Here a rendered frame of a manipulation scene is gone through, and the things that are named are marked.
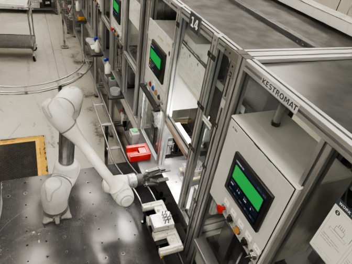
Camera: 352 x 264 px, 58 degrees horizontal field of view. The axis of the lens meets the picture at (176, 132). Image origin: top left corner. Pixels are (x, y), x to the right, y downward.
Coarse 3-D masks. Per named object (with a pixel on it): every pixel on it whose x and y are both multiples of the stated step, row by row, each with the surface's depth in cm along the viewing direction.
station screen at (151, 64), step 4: (152, 48) 201; (156, 52) 196; (160, 56) 190; (152, 60) 203; (152, 64) 204; (160, 64) 191; (152, 68) 205; (156, 68) 199; (156, 72) 200; (156, 76) 201
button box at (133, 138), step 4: (132, 128) 241; (136, 128) 242; (132, 132) 237; (136, 132) 237; (132, 136) 236; (136, 136) 237; (132, 140) 238; (136, 140) 240; (132, 144) 240; (136, 144) 242
